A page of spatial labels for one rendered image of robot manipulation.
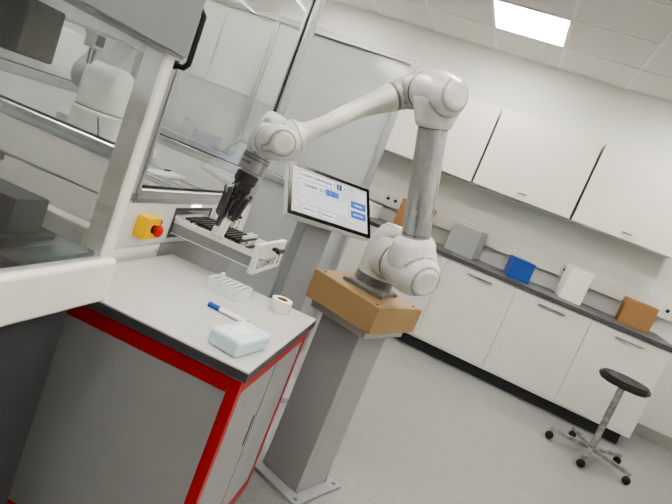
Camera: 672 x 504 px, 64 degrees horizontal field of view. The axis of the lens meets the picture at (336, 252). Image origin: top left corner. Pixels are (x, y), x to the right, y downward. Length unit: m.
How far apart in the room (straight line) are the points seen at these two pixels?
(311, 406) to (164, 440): 0.88
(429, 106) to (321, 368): 1.07
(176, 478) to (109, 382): 0.29
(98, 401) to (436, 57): 4.83
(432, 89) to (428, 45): 4.01
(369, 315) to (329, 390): 0.38
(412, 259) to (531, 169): 3.33
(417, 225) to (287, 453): 1.07
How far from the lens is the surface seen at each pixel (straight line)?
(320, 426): 2.20
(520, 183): 5.08
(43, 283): 1.14
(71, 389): 1.57
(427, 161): 1.82
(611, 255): 5.49
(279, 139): 1.58
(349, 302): 1.98
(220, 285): 1.75
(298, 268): 2.93
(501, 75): 5.61
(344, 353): 2.10
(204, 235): 1.95
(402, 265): 1.86
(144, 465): 1.52
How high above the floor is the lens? 1.28
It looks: 9 degrees down
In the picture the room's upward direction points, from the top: 22 degrees clockwise
